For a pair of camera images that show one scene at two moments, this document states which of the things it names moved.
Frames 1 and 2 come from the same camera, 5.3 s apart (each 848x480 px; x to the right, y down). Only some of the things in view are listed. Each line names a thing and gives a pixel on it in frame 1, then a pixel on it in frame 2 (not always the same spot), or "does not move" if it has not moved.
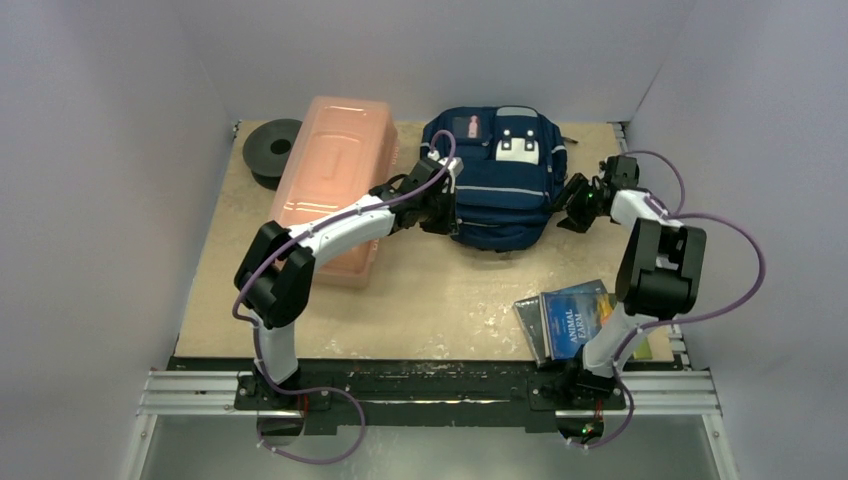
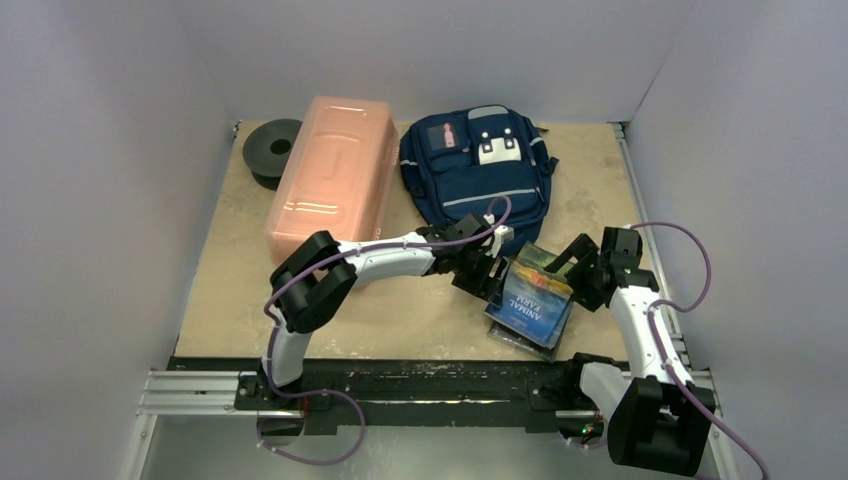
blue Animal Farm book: x=571 y=314 → x=535 y=302
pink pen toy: x=473 y=127 → x=449 y=137
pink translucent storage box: x=341 y=149 does not move
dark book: x=529 y=313 → x=509 y=335
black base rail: x=427 y=392 does not move
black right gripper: x=578 y=203 → x=582 y=276
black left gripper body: x=438 y=213 → x=473 y=271
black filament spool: x=267 y=148 does not move
